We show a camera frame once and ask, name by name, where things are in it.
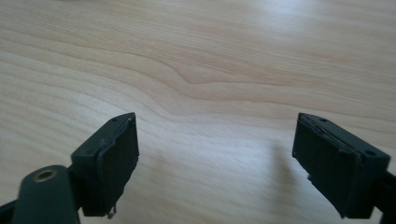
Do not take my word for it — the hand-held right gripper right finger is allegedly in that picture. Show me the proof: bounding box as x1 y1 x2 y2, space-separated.
291 112 391 219

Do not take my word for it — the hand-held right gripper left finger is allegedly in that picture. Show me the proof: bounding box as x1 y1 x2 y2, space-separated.
70 112 140 219

